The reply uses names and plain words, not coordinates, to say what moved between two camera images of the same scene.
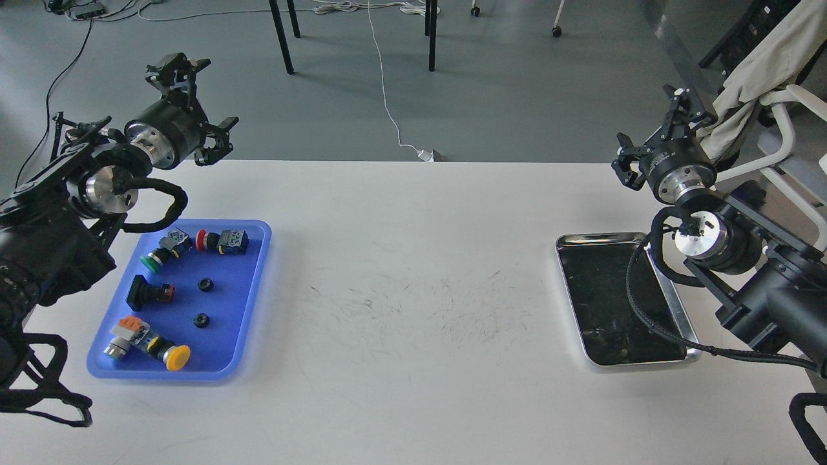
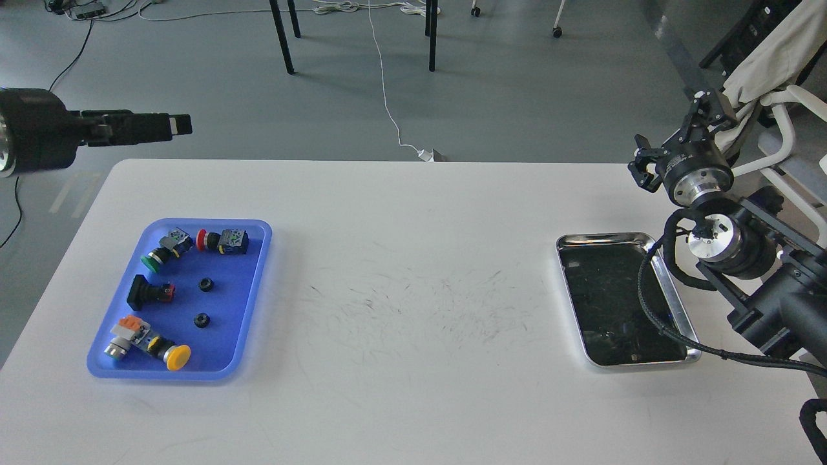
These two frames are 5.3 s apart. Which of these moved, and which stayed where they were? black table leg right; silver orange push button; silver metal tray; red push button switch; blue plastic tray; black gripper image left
Moved: black gripper image left
Stayed: black table leg right; silver metal tray; red push button switch; blue plastic tray; silver orange push button
